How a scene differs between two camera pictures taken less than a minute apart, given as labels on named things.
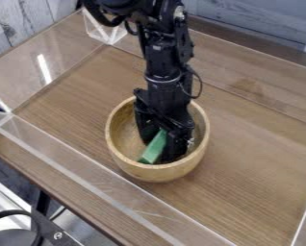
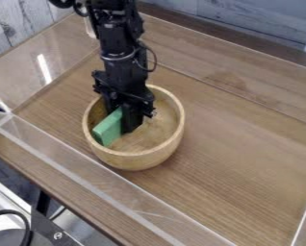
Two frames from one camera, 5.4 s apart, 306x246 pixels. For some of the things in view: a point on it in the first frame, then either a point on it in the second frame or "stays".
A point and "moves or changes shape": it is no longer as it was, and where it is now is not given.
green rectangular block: x=154 y=147 -> x=107 y=132
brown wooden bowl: x=127 y=144 moves or changes shape
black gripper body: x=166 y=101 -> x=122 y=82
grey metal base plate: x=51 y=233 stays
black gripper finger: x=178 y=143 -> x=131 y=116
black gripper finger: x=149 y=125 -> x=111 y=103
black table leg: x=43 y=202 stays
